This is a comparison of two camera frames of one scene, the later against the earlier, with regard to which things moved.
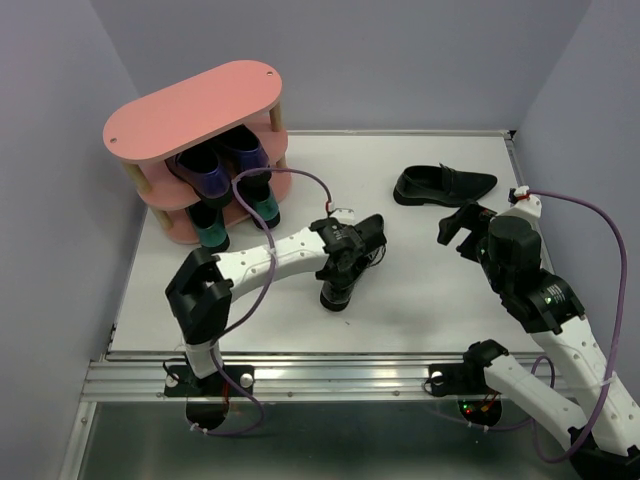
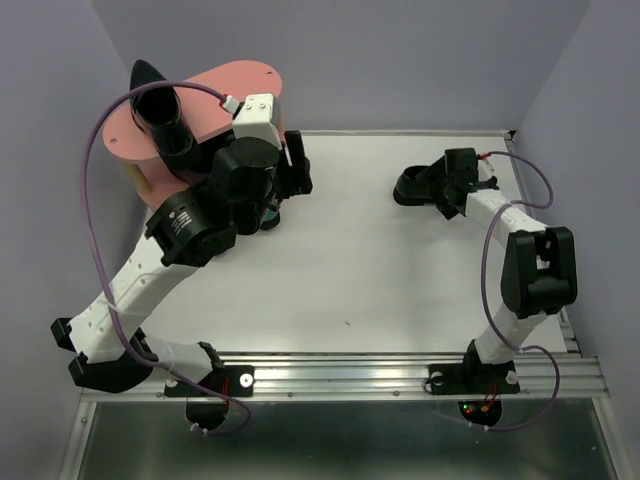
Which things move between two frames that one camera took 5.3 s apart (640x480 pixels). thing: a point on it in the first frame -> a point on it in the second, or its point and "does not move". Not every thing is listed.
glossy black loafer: x=336 y=293 -> x=158 y=112
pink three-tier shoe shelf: x=144 y=136 does not move
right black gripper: x=450 y=225 -> x=445 y=208
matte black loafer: x=439 y=185 does not move
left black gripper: x=329 y=274 -> x=297 y=177
